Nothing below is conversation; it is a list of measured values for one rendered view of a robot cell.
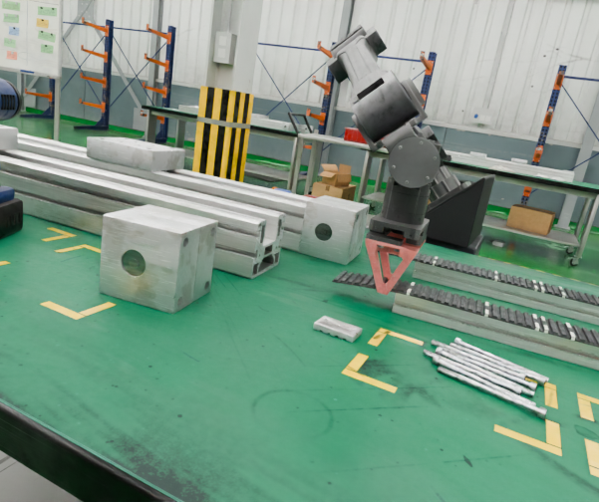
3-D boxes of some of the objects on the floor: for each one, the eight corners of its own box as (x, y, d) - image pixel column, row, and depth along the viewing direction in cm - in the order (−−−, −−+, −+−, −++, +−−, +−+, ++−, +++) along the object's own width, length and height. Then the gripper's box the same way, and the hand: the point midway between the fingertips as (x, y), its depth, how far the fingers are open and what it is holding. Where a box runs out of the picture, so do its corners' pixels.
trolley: (398, 250, 431) (423, 133, 404) (394, 266, 379) (424, 133, 352) (286, 226, 450) (303, 114, 423) (268, 238, 398) (287, 112, 371)
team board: (-81, 144, 551) (-91, -49, 499) (-46, 142, 599) (-52, -34, 547) (47, 167, 543) (51, -27, 490) (72, 163, 591) (77, -14, 538)
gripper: (433, 185, 58) (404, 306, 62) (440, 180, 68) (415, 285, 72) (377, 174, 60) (353, 291, 65) (392, 171, 70) (370, 273, 74)
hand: (387, 282), depth 68 cm, fingers closed on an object, 5 cm apart
